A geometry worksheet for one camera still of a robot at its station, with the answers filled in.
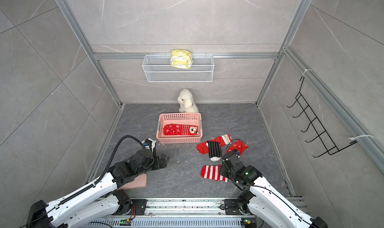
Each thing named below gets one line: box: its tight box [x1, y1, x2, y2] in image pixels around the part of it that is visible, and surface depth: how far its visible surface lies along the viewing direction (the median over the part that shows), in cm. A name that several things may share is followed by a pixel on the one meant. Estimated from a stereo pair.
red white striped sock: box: [200, 164, 229, 183], surface depth 85 cm
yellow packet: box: [170, 49, 192, 69], surface depth 88 cm
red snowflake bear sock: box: [163, 124, 199, 136], surface depth 103 cm
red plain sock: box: [196, 134, 232, 155], surface depth 98 cm
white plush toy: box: [177, 88, 199, 113], surface depth 100 cm
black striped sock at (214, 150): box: [206, 140, 222, 162], surface depth 95 cm
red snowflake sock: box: [226, 139, 249, 156], surface depth 95 cm
